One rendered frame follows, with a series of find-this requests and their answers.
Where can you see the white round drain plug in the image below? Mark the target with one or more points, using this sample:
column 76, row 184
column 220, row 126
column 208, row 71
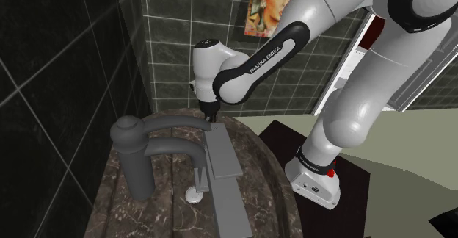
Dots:
column 193, row 195

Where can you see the black block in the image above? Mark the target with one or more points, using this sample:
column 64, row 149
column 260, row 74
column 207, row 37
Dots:
column 447, row 224

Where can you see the grey flat rectangular slab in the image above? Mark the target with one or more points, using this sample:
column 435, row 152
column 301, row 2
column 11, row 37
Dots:
column 223, row 151

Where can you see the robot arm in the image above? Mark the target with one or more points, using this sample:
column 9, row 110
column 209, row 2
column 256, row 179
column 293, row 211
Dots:
column 361, row 87

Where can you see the colourful woman portrait poster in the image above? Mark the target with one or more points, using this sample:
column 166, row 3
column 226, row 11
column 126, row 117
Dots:
column 266, row 4

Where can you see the grey long flat bar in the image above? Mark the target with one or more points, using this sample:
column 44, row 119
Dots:
column 229, row 208

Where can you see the white framed door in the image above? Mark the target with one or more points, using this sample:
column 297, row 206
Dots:
column 411, row 87

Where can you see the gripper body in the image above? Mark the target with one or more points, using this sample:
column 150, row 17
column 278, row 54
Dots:
column 209, row 109

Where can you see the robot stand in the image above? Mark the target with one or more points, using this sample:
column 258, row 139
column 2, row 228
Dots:
column 284, row 142

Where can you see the brown marble sink basin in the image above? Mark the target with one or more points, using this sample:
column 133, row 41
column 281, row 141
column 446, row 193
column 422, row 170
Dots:
column 256, row 151

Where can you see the grey faucet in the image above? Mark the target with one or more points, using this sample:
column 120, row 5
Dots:
column 134, row 158

